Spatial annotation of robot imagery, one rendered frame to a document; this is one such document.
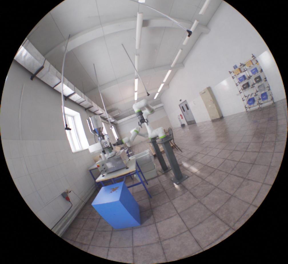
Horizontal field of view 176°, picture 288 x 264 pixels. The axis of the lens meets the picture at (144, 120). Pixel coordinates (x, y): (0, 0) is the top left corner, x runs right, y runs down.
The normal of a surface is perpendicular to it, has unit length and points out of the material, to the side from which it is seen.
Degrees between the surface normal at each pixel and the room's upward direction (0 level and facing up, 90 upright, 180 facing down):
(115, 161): 90
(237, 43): 90
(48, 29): 180
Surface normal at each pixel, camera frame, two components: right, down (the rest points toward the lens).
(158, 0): 0.40, 0.91
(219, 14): -0.91, 0.38
